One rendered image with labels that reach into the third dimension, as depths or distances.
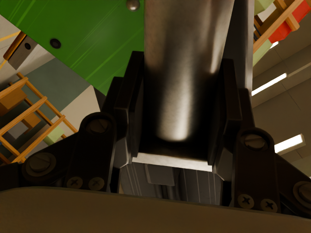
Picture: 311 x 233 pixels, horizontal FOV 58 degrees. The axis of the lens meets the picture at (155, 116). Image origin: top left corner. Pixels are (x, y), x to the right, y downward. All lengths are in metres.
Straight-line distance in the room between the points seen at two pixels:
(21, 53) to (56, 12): 0.22
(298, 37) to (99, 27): 9.53
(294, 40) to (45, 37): 9.55
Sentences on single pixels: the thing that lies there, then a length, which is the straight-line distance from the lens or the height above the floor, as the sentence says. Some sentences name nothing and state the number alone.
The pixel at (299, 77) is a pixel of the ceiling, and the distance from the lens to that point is 7.90.
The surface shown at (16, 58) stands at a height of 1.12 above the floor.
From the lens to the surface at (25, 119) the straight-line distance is 6.51.
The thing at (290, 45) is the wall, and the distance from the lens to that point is 9.78.
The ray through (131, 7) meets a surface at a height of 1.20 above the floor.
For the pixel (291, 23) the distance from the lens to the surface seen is 3.75.
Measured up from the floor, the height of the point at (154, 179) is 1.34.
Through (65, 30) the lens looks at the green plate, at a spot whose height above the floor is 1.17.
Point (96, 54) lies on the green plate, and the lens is 0.27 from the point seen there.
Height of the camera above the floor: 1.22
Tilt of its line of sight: 14 degrees up
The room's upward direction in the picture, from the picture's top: 139 degrees clockwise
